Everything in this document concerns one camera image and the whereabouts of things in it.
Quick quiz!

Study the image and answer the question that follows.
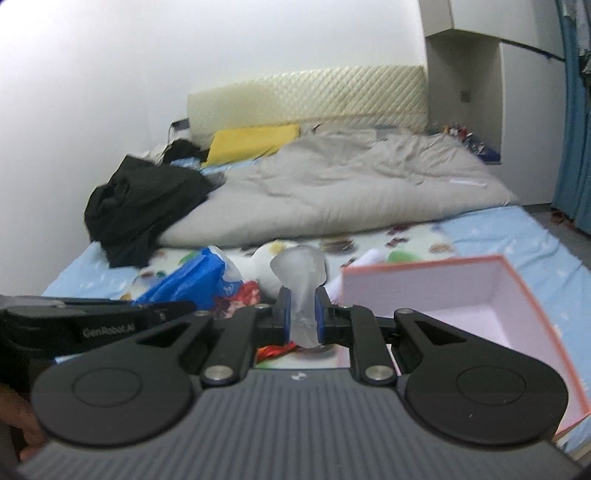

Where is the person's left hand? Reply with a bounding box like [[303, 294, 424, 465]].
[[0, 385, 48, 463]]

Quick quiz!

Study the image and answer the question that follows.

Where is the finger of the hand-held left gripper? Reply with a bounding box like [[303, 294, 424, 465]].
[[133, 300, 199, 329]]

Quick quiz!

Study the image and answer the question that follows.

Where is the row of small figurines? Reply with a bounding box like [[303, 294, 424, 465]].
[[431, 122, 502, 165]]

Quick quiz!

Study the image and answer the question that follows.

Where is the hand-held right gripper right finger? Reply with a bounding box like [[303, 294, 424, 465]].
[[314, 285, 467, 386]]

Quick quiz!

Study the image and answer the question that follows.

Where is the blue plastic bag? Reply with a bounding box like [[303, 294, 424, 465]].
[[133, 246, 246, 311]]

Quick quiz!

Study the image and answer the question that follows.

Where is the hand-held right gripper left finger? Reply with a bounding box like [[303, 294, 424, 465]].
[[133, 286, 293, 386]]

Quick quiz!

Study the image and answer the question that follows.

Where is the cream quilted headboard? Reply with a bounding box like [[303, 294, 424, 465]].
[[187, 64, 428, 142]]

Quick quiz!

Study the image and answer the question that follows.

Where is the black jacket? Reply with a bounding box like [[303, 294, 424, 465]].
[[83, 138, 218, 270]]

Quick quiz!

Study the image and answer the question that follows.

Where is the grey white penguin plush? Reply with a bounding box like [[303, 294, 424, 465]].
[[240, 242, 288, 297]]

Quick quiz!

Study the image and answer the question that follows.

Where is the yellow pillow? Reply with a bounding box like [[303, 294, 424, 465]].
[[201, 123, 302, 168]]

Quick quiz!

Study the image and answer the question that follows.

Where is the pink red toy bundle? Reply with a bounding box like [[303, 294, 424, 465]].
[[217, 281, 265, 320]]

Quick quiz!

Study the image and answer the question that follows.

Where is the food printed tablecloth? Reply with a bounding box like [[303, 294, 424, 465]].
[[133, 222, 459, 370]]

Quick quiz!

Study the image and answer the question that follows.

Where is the clear plastic bag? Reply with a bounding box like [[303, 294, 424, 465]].
[[270, 247, 329, 350]]

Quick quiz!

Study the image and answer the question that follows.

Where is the white wardrobe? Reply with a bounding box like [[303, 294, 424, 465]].
[[418, 0, 567, 206]]

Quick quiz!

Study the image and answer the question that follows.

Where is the pink cardboard box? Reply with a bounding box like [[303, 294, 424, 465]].
[[341, 254, 591, 445]]

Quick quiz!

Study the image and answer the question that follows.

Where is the blue curtain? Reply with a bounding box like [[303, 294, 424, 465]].
[[551, 0, 591, 228]]

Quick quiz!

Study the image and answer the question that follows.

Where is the grey duvet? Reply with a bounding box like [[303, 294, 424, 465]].
[[159, 126, 519, 248]]

